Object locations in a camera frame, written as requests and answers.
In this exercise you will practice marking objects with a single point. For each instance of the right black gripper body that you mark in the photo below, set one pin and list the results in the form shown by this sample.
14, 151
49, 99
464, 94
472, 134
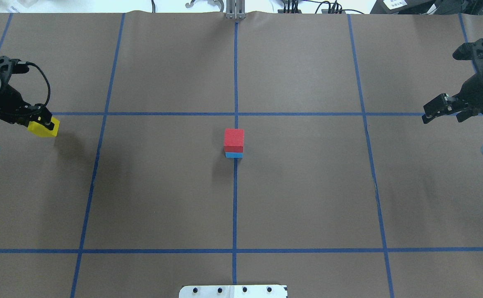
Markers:
475, 92

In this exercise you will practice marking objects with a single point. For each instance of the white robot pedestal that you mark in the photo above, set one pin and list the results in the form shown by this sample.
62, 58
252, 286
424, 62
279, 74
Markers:
234, 291

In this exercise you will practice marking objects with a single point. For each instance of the red wooden block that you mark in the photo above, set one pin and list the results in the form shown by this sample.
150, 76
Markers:
233, 141

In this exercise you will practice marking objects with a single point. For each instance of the aluminium frame post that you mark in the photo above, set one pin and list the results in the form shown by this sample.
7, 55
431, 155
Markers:
234, 9

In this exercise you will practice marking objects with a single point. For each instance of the yellow wooden block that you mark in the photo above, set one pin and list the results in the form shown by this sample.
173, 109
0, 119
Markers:
41, 131

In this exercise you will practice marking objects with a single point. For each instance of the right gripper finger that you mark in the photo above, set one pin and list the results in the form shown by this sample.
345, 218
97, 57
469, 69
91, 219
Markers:
443, 104

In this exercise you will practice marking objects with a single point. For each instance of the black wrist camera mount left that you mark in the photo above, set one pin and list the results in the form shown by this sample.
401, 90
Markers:
9, 67

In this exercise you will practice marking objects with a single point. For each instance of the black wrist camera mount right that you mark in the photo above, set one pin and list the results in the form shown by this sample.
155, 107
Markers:
472, 51

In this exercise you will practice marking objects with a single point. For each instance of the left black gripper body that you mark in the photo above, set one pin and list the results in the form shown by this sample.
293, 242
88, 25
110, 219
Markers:
5, 100

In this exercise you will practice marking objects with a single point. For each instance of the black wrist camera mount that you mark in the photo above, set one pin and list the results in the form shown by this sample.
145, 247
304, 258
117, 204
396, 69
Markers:
9, 67
472, 51

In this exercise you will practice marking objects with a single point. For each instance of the blue wooden block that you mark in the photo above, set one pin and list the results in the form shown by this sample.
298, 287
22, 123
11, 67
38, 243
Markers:
234, 155

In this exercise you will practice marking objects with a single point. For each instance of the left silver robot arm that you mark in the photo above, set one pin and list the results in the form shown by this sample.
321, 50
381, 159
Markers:
31, 64

